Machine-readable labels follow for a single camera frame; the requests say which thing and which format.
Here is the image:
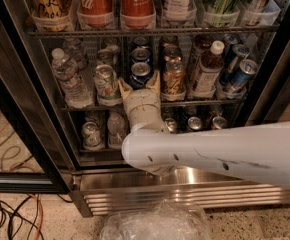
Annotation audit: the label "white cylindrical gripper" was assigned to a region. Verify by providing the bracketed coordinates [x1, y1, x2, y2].
[118, 70, 167, 133]

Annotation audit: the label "blue pepsi can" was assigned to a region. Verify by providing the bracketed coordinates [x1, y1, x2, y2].
[132, 36, 150, 49]
[131, 47, 151, 64]
[130, 62, 151, 89]

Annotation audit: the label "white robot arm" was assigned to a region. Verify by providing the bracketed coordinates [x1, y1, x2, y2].
[118, 72, 290, 189]

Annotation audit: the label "front gold lacroix can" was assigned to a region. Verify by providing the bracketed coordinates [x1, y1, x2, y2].
[162, 60, 185, 95]

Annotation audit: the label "front white green can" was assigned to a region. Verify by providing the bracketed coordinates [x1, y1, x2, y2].
[93, 64, 119, 100]

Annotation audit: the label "white green can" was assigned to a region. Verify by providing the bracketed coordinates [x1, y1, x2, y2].
[82, 122, 103, 150]
[93, 64, 119, 100]
[96, 49, 115, 67]

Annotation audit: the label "bottom silver green can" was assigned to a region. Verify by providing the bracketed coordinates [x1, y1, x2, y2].
[164, 118, 178, 134]

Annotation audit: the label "bottom blue can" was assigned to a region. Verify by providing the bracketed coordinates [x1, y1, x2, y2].
[186, 117, 203, 132]

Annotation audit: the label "bottom white green can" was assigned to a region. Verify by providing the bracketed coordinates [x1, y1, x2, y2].
[82, 122, 103, 150]

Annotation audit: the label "right coca cola can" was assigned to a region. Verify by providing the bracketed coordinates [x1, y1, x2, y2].
[119, 0, 155, 18]

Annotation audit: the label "coca cola can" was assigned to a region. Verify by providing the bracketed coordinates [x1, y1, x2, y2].
[80, 0, 113, 28]
[119, 0, 155, 18]

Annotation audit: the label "bottom orange can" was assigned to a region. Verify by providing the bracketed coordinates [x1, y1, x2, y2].
[211, 116, 228, 130]

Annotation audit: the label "left coca cola can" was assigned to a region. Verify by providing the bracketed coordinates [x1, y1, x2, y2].
[80, 0, 113, 28]

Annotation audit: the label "stainless steel fridge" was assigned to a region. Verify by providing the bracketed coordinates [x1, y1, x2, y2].
[0, 0, 290, 217]

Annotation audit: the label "tilted blue can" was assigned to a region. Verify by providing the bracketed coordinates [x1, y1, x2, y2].
[225, 59, 258, 94]
[219, 44, 250, 85]

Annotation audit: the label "front tilted blue can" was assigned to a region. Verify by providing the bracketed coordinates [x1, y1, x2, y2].
[225, 59, 258, 94]

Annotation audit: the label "open glass fridge door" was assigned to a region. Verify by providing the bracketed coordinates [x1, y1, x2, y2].
[0, 0, 74, 194]

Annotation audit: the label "bottom water bottle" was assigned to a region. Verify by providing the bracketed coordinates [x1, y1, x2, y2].
[107, 112, 127, 149]

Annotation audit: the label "white capped brown drink bottle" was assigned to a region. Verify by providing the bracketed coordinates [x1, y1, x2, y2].
[191, 40, 225, 95]

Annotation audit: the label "rear clear water bottle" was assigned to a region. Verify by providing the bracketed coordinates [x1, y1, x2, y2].
[63, 37, 88, 71]

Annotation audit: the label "clear water bottle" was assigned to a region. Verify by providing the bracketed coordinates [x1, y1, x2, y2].
[63, 37, 88, 71]
[51, 48, 92, 108]

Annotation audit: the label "front clear water bottle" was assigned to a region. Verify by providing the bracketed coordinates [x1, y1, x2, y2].
[51, 48, 92, 108]

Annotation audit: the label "rear brown drink bottle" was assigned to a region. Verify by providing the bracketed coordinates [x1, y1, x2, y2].
[187, 34, 214, 77]

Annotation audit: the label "clear plastic bag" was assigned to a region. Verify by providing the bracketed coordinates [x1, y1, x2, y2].
[99, 200, 212, 240]

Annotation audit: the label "orange cable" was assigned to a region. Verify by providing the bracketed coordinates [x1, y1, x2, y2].
[28, 193, 45, 240]

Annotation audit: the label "black cables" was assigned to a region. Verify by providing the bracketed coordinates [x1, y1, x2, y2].
[0, 193, 74, 240]

